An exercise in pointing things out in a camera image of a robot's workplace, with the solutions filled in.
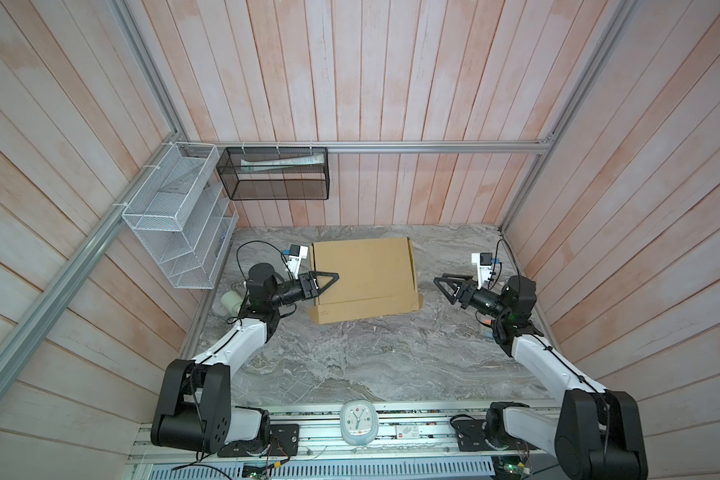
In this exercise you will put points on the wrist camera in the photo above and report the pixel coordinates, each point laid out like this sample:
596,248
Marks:
294,256
487,267

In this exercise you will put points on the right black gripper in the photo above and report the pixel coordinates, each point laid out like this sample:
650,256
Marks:
464,294

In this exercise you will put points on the white wire mesh shelf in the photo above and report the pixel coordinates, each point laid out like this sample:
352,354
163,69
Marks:
181,217

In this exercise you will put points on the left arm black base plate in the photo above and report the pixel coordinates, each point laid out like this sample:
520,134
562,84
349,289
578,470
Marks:
281,440

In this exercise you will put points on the pale blue alarm clock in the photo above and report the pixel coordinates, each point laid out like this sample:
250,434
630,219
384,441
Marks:
359,422

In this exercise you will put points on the white paper in basket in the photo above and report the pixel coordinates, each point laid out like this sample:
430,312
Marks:
299,164

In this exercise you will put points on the brown cardboard box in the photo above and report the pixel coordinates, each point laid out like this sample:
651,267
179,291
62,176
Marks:
377,279

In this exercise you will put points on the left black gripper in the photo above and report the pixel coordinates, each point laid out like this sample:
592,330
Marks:
309,285

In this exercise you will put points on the black mesh wall basket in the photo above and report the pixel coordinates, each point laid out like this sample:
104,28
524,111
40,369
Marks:
272,186

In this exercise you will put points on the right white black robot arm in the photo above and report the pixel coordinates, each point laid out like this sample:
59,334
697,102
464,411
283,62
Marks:
598,432

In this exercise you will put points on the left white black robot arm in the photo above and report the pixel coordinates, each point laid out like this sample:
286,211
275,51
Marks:
194,411

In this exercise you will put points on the small white label card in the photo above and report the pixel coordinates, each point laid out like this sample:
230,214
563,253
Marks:
407,432

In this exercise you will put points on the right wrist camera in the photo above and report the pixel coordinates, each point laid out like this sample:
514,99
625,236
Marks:
487,267

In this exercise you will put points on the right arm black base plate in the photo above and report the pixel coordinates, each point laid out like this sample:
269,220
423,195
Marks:
474,435

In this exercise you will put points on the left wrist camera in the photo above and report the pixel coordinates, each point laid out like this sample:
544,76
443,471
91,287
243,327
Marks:
294,256

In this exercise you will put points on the aluminium front rail frame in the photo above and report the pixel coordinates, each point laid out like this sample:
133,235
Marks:
323,454

